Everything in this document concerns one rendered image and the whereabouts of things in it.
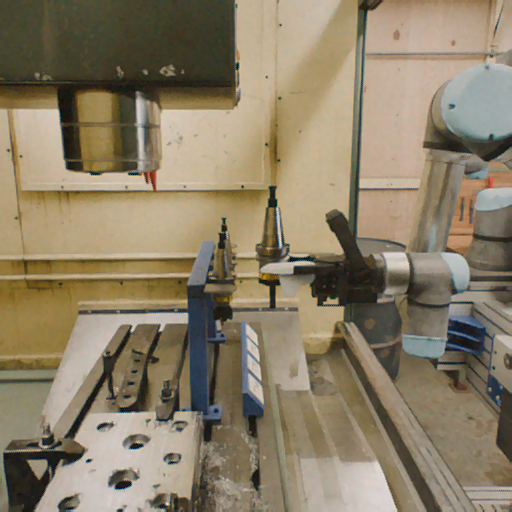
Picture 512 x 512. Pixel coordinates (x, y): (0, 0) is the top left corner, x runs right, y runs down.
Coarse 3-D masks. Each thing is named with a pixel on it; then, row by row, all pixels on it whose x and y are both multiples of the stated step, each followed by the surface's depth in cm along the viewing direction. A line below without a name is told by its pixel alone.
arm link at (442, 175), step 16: (448, 80) 84; (432, 128) 86; (432, 144) 88; (448, 144) 86; (432, 160) 89; (448, 160) 87; (464, 160) 88; (432, 176) 89; (448, 176) 88; (432, 192) 89; (448, 192) 89; (416, 208) 93; (432, 208) 90; (448, 208) 90; (416, 224) 93; (432, 224) 90; (448, 224) 91; (416, 240) 93; (432, 240) 91
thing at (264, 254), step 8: (256, 248) 80; (264, 248) 79; (272, 248) 78; (280, 248) 79; (288, 248) 80; (256, 256) 81; (264, 256) 79; (272, 256) 79; (280, 256) 79; (288, 256) 81
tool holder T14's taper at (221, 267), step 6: (216, 252) 105; (222, 252) 105; (216, 258) 105; (222, 258) 105; (216, 264) 105; (222, 264) 105; (228, 264) 106; (216, 270) 106; (222, 270) 105; (228, 270) 106; (216, 276) 106; (222, 276) 105; (228, 276) 106
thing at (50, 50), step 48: (0, 0) 60; (48, 0) 61; (96, 0) 61; (144, 0) 61; (192, 0) 61; (0, 48) 62; (48, 48) 62; (96, 48) 62; (144, 48) 62; (192, 48) 63; (0, 96) 77; (48, 96) 77; (192, 96) 77
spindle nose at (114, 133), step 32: (64, 96) 69; (96, 96) 68; (128, 96) 69; (64, 128) 71; (96, 128) 69; (128, 128) 70; (160, 128) 76; (64, 160) 73; (96, 160) 70; (128, 160) 71; (160, 160) 77
